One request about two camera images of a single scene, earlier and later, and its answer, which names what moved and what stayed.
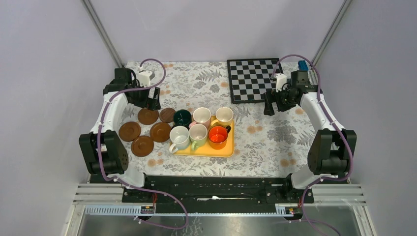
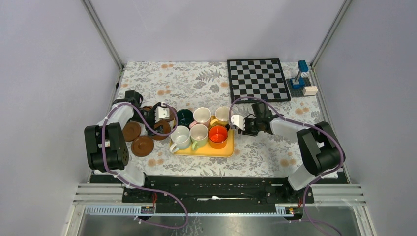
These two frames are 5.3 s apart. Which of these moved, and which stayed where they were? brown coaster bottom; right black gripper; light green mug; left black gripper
Moved: left black gripper; right black gripper
Stayed: light green mug; brown coaster bottom
